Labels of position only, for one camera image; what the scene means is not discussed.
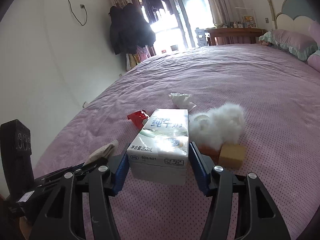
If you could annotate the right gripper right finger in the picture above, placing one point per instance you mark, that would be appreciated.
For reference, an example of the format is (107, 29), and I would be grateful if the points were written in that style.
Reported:
(258, 216)

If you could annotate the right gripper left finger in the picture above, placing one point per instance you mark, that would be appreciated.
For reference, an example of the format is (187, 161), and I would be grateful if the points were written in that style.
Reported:
(87, 197)

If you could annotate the white milk carton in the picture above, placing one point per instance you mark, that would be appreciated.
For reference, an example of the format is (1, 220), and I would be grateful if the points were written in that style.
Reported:
(159, 152)

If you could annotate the red snack wrapper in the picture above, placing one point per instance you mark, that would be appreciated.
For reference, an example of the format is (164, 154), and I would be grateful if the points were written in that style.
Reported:
(139, 118)

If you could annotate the white tissue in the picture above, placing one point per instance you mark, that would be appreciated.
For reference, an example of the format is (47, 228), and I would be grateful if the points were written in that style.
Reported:
(182, 101)

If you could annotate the brown cardboard box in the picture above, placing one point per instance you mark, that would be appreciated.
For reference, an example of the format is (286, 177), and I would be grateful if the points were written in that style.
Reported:
(229, 156)

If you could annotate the beige cloth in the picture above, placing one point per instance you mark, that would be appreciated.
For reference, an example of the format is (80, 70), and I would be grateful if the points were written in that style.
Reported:
(104, 152)

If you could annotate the white fluffy plush toy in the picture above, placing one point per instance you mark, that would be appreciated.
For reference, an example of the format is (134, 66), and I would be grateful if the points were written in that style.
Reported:
(217, 126)

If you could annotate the pink bed sheet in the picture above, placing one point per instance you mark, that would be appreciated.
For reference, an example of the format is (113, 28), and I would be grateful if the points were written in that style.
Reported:
(279, 95)

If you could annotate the pink pillow with green frill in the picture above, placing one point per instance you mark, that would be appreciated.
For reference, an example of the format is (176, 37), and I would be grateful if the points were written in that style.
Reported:
(299, 45)

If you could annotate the grey plastic stool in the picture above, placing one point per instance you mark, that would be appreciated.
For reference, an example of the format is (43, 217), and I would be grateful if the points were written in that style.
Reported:
(201, 37)

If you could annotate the dark hanging jackets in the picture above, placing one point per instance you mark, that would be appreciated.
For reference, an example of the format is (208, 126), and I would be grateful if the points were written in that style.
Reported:
(129, 30)

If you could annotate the wooden desk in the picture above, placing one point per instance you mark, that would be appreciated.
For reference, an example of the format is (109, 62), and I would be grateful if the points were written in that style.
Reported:
(251, 33)

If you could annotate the blue white headboard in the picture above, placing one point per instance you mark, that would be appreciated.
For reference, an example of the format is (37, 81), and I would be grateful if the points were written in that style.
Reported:
(295, 15)

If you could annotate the sliding glass door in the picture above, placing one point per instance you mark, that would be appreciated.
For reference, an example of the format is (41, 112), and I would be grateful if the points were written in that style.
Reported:
(192, 14)

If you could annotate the pink right curtain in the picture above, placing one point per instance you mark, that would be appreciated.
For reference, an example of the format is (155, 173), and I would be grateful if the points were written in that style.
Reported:
(220, 0)

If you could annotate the hanging dark clothes outside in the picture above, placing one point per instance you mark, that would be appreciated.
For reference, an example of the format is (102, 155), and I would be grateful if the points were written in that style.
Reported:
(151, 6)

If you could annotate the picture frame on desk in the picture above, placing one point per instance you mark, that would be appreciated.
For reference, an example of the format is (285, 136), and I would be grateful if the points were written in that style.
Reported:
(249, 21)

